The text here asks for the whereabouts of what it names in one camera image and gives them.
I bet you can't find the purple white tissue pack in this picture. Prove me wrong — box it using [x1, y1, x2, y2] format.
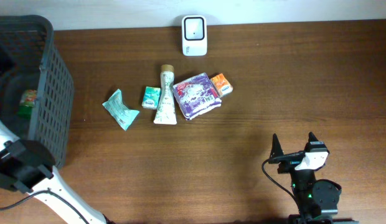
[172, 73, 222, 120]

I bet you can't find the small orange tissue pack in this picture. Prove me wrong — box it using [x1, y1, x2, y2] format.
[210, 73, 233, 98]

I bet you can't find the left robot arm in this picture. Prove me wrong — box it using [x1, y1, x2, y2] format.
[0, 120, 112, 224]

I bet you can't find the teal wet wipe pouch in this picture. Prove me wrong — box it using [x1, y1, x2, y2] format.
[102, 89, 139, 131]

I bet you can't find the green orange snack packet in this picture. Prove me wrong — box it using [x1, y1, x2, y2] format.
[17, 90, 37, 119]

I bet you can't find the grey plastic mesh basket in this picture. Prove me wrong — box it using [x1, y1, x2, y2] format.
[0, 15, 74, 168]

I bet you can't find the white green tube brown cap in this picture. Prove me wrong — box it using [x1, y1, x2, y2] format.
[154, 64, 177, 125]

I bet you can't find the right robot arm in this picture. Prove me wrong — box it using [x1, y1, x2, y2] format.
[261, 132, 356, 224]

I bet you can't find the small teal tissue pack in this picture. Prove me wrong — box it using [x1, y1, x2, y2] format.
[142, 86, 161, 110]

